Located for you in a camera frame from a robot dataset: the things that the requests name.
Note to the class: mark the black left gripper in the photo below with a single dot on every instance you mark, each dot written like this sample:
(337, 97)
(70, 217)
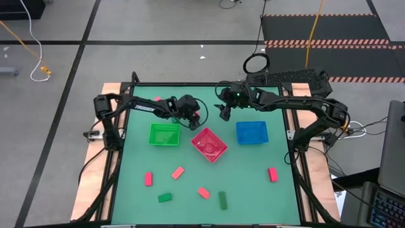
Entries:
(186, 105)

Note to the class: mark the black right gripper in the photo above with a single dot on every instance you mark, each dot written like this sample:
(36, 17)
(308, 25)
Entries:
(235, 96)

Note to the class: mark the small red block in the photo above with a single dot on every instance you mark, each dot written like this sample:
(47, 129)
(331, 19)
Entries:
(197, 113)

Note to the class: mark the salmon rectangular block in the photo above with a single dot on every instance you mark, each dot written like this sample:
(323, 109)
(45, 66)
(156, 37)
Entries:
(178, 173)

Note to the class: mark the salmon triangular block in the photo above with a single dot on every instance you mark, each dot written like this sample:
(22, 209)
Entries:
(204, 193)

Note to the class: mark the red rectangular block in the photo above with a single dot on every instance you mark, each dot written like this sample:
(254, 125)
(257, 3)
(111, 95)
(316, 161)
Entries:
(273, 174)
(148, 179)

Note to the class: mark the long green block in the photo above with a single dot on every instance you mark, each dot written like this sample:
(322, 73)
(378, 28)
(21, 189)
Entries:
(223, 200)

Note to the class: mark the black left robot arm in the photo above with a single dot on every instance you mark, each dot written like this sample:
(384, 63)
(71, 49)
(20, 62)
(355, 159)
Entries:
(139, 106)

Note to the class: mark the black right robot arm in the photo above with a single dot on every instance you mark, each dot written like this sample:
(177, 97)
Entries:
(294, 103)

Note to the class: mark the red plastic basket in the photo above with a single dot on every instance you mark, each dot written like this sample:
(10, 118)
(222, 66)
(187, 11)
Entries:
(209, 145)

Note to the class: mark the green plastic basket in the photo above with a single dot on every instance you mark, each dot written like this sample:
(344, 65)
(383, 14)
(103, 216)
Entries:
(164, 135)

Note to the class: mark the blue plastic basket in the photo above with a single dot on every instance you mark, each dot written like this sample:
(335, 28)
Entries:
(252, 133)

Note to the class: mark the small pink block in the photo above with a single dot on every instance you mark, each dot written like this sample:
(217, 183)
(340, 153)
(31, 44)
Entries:
(157, 98)

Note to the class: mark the short green block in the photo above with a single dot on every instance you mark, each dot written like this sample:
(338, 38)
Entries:
(164, 197)

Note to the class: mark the right wooden side board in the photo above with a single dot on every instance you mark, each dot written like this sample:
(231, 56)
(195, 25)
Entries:
(319, 164)

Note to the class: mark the wooden side board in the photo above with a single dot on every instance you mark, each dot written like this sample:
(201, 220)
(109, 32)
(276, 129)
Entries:
(91, 177)
(319, 164)

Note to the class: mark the left wooden side board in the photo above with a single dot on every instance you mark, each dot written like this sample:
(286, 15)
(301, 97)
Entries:
(91, 177)

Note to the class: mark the black hazard-striped floor mat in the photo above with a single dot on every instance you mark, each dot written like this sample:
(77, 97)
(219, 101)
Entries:
(332, 28)

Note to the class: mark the grey laptop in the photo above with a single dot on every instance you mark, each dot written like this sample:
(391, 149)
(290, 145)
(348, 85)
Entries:
(394, 149)

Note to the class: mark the backlit keyboard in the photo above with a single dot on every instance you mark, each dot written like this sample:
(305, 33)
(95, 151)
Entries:
(389, 210)

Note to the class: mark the black table frame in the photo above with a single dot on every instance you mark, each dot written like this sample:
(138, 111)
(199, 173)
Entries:
(205, 84)

